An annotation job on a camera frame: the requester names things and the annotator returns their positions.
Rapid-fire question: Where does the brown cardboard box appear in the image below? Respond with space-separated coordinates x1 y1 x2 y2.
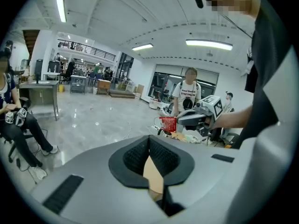
134 84 145 100

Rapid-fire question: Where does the person's black shirt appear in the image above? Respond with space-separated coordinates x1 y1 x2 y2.
231 0 292 149

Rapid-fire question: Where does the long ceiling light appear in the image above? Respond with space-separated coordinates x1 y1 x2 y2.
185 39 233 51
132 43 154 51
56 0 67 23

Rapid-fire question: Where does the wooden floor platform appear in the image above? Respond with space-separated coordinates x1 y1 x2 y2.
109 89 136 99

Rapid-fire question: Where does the red snack bag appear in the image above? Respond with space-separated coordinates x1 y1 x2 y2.
159 116 178 133

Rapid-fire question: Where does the wooden cabinet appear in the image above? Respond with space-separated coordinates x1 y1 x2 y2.
96 79 112 96

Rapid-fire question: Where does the metal wire cart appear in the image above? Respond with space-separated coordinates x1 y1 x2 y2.
70 75 86 95

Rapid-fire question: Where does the black camera cable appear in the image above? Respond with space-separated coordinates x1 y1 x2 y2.
223 14 253 39

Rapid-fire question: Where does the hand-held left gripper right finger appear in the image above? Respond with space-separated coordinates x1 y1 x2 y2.
149 135 255 224

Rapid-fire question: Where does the dark glass window wall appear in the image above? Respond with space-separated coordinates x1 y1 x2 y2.
150 71 220 107

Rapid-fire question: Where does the black office chair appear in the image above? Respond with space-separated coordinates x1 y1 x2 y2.
0 96 38 164

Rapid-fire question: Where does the black balcony railing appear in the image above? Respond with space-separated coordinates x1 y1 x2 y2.
57 39 117 62

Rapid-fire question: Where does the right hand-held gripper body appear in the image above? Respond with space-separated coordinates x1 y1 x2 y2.
184 95 224 137

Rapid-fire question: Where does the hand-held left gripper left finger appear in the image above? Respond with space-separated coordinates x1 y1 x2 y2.
30 135 169 224

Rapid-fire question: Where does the grey desk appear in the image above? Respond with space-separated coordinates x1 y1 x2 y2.
18 79 60 121

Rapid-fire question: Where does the brown staircase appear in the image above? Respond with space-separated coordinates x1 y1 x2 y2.
22 29 41 58

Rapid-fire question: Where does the person's right forearm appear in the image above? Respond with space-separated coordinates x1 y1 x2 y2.
213 104 254 129

